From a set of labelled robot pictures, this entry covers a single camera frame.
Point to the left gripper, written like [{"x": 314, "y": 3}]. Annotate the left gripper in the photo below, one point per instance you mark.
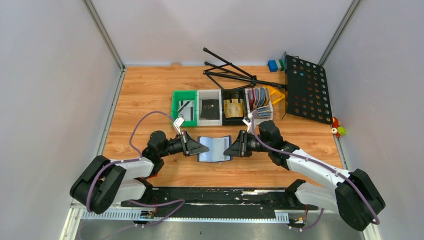
[{"x": 184, "y": 144}]

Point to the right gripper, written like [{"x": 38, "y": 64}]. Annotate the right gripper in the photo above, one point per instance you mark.
[{"x": 244, "y": 144}]

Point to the blue card holder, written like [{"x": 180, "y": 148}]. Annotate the blue card holder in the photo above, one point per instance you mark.
[{"x": 216, "y": 146}]

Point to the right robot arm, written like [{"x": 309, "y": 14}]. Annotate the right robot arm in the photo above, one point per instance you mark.
[{"x": 351, "y": 194}]

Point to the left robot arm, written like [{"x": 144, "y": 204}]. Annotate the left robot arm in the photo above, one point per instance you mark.
[{"x": 105, "y": 181}]

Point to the gold cards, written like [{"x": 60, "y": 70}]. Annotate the gold cards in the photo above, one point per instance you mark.
[{"x": 234, "y": 108}]

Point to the black cards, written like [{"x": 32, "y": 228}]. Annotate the black cards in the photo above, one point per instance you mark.
[{"x": 210, "y": 109}]

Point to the silver cards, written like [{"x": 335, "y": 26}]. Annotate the silver cards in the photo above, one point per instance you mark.
[{"x": 186, "y": 109}]

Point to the white bin with black cards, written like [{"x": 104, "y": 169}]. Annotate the white bin with black cards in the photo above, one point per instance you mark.
[{"x": 209, "y": 94}]

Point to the white bin with card holders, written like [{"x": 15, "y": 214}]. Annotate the white bin with card holders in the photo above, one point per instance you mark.
[{"x": 258, "y": 99}]

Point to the green bin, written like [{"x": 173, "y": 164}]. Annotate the green bin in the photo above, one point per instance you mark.
[{"x": 180, "y": 95}]

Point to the yellow triangle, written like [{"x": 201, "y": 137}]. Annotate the yellow triangle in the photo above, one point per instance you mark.
[{"x": 273, "y": 95}]

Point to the black music stand tripod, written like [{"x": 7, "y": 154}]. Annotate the black music stand tripod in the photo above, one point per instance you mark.
[{"x": 230, "y": 71}]

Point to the black perforated stand plate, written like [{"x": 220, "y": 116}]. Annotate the black perforated stand plate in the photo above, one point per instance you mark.
[{"x": 307, "y": 91}]

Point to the blue green white blocks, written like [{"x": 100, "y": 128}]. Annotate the blue green white blocks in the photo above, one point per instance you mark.
[{"x": 278, "y": 65}]

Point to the colourful small toy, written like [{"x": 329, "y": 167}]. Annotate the colourful small toy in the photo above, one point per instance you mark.
[{"x": 337, "y": 129}]

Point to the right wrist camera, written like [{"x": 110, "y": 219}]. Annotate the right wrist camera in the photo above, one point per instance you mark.
[{"x": 247, "y": 120}]

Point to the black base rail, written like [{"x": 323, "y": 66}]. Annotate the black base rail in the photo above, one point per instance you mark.
[{"x": 224, "y": 202}]

